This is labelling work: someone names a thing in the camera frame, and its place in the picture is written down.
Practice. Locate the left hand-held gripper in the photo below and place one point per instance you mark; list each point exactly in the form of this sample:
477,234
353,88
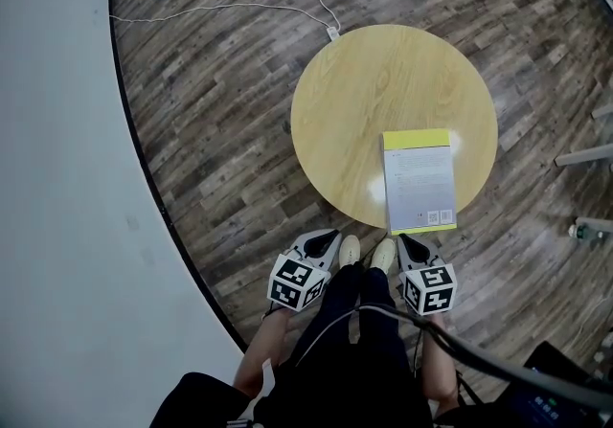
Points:
294,285

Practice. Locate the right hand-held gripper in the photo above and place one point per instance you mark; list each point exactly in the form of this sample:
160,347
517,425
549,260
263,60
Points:
431,289

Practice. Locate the white and yellow book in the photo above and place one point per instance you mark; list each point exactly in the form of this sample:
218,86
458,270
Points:
419,177

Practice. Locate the person's left forearm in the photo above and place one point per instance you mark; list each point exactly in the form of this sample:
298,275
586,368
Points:
265,340

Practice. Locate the person's right forearm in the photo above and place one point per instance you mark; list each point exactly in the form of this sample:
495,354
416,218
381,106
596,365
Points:
438,359

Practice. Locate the person's right cream shoe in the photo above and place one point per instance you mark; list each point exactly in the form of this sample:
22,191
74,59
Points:
384,254

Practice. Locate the person's cream shoe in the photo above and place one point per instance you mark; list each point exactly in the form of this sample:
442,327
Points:
384,254
349,251

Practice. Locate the person's left cream shoe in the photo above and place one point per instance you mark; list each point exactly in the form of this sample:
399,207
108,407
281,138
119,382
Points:
349,251

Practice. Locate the person's dark trousers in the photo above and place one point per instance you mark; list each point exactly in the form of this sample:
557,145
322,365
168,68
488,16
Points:
354,349

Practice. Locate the person's black top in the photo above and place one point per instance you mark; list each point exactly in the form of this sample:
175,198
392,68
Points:
201,399

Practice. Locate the black device with screen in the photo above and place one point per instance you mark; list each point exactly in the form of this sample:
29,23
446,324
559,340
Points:
560,392

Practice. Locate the grey metal furniture leg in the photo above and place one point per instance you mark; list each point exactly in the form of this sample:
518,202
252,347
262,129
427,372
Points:
603,111
584,155

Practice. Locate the white plug adapter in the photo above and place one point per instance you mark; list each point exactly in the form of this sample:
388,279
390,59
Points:
332,32

